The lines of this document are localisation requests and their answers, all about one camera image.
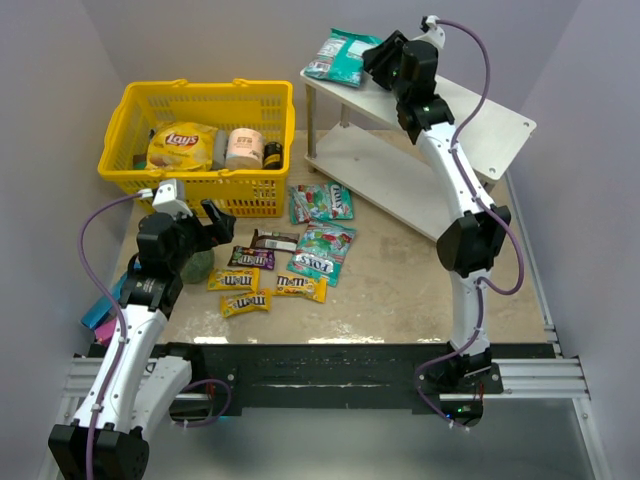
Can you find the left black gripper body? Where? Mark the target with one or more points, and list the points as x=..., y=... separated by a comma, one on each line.
x=198, y=233

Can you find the black and yellow can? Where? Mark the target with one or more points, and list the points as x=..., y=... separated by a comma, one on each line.
x=272, y=156

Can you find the green round melon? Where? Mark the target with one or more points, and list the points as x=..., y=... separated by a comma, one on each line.
x=198, y=267

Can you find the grey pouch in basket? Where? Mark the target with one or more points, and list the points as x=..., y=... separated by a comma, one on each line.
x=219, y=150

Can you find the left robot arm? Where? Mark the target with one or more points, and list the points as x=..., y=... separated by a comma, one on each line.
x=108, y=436

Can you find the teal candy bag back side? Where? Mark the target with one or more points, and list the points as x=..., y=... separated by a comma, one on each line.
x=340, y=59

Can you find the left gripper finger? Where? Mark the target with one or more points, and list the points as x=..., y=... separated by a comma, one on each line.
x=204, y=236
x=221, y=228

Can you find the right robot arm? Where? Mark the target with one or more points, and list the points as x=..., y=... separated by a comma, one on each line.
x=468, y=247

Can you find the pink cylindrical container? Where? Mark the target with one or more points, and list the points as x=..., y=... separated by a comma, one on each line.
x=245, y=150

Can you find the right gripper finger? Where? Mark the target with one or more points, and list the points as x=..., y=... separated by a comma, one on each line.
x=385, y=75
x=384, y=58

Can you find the purple M&M's bag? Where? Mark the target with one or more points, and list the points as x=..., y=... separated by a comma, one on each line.
x=245, y=257

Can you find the yellow Lays chips bag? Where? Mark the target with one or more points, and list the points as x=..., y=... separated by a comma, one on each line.
x=181, y=147

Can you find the pink box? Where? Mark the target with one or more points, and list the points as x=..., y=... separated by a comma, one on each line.
x=105, y=332

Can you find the yellow m&m's bag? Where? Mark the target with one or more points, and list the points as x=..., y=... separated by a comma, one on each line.
x=234, y=280
x=292, y=285
x=232, y=305

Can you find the white two-tier shelf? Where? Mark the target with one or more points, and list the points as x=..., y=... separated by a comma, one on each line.
x=399, y=183

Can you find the brown chocolate bar wrapper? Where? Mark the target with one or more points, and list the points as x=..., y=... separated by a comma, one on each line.
x=277, y=241

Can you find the yellow plastic shopping basket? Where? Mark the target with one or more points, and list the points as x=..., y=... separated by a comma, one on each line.
x=265, y=106

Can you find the blue box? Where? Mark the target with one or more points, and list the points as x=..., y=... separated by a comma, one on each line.
x=102, y=308

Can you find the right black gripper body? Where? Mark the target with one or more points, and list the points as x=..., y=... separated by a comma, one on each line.
x=388, y=55

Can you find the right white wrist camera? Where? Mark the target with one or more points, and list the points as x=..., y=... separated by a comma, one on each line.
x=432, y=33

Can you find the Fox's mint blossom candy bag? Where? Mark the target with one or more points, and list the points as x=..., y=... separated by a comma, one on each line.
x=321, y=251

